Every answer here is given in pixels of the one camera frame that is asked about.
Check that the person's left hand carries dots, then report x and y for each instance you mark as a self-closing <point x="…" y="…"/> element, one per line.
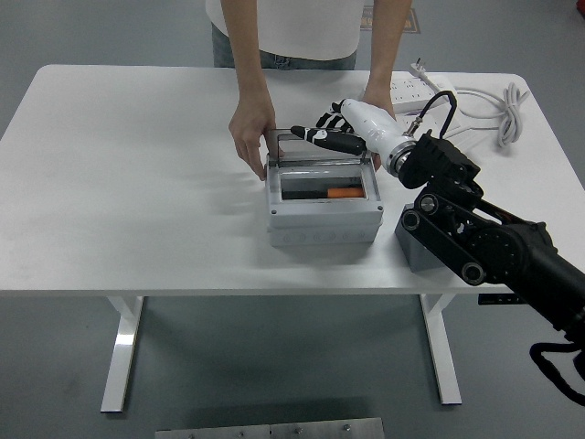
<point x="379" y="97"/>

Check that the white table leg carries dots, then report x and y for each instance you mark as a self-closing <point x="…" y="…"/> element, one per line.
<point x="123" y="343"/>
<point x="441" y="347"/>

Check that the person's right forearm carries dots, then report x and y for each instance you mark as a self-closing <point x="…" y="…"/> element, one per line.
<point x="249" y="50"/>

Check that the black table control panel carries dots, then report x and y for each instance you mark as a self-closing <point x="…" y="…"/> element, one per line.
<point x="498" y="299"/>

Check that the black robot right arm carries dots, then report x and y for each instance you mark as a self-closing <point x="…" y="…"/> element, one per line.
<point x="457" y="247"/>

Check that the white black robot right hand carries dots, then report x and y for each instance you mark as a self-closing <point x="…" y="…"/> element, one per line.
<point x="370" y="121"/>

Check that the white power strip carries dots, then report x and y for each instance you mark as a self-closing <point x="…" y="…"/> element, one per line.
<point x="411" y="89"/>

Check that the white power plug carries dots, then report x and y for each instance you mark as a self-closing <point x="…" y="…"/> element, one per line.
<point x="417" y="67"/>

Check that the grey plastic junction box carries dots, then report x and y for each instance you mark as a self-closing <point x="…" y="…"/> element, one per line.
<point x="320" y="219"/>

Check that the grey block battery holder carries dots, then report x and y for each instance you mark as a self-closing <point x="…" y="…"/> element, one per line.
<point x="413" y="253"/>

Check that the transparent hinged box lid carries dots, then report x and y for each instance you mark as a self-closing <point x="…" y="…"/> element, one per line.
<point x="292" y="148"/>

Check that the grey metal plate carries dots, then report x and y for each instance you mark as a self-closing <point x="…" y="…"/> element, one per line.
<point x="269" y="430"/>

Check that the person's left forearm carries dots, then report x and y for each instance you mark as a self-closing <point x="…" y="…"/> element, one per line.
<point x="388" y="46"/>

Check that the person's right hand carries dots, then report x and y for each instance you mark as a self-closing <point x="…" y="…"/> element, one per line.
<point x="249" y="130"/>

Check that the white square switch panel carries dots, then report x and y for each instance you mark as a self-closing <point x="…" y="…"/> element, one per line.
<point x="436" y="121"/>

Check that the orange cylindrical battery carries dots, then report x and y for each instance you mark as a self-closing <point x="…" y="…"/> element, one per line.
<point x="345" y="192"/>

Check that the person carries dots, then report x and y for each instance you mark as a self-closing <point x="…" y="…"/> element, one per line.
<point x="297" y="27"/>

